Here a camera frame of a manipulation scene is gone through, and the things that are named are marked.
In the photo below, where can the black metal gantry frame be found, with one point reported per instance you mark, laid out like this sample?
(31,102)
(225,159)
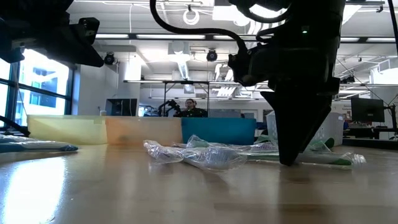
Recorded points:
(186,82)

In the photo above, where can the dark desk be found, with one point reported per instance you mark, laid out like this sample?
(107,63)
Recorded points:
(367,130)

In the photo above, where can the pile of bagged toothbrushes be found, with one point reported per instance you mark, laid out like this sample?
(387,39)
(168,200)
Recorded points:
(161,152)

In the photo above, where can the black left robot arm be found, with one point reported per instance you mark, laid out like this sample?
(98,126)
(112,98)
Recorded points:
(31,7)

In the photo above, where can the long ceiling light strip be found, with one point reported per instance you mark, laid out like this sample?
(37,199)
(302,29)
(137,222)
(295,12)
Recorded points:
(171,36)

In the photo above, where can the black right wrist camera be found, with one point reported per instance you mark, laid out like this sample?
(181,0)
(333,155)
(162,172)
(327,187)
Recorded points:
(244,70)

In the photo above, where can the green toothbrush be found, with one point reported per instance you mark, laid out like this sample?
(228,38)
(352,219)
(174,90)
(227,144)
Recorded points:
(329,159)
(199,141)

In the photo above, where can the black ceiling spotlight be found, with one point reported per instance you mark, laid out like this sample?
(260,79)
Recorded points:
(211,55)
(109,58)

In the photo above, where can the black flat screen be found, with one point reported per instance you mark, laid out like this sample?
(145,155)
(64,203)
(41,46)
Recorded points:
(121,107)

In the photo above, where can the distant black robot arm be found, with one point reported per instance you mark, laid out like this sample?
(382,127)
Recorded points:
(171,105)

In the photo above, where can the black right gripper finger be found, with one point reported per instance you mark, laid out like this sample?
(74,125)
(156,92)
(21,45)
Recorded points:
(308,118)
(284,124)

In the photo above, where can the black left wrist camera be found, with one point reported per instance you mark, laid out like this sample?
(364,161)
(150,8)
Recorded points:
(89,29)

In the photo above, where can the black aluminium table frame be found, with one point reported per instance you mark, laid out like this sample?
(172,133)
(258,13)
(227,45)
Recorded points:
(15,126)

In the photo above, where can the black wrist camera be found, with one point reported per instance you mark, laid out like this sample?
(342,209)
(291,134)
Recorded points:
(89,29)
(244,70)

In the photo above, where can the black computer monitor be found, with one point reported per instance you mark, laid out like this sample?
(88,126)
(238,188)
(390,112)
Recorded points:
(367,109)

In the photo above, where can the white perforated plastic basket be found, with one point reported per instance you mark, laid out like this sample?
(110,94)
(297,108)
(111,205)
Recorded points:
(332,127)

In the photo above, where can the person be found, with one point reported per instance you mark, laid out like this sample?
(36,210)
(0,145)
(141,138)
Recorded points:
(190,105)

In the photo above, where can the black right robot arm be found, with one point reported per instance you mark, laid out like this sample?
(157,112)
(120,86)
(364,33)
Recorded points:
(311,18)

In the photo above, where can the large window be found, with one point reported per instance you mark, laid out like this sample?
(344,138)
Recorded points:
(43,84)

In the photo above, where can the orange plastic bin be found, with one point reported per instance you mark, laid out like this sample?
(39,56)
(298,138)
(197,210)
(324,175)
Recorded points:
(143,130)

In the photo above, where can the teal plastic bin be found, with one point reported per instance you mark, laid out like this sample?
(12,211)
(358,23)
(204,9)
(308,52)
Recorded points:
(217,130)

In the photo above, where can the small yellow cup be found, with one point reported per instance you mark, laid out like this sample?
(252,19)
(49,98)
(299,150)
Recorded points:
(103,113)

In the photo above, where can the yellow plastic bin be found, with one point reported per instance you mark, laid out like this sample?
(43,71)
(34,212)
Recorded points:
(68,129)

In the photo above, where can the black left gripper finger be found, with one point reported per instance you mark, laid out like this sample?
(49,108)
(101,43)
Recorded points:
(90,51)
(84,59)

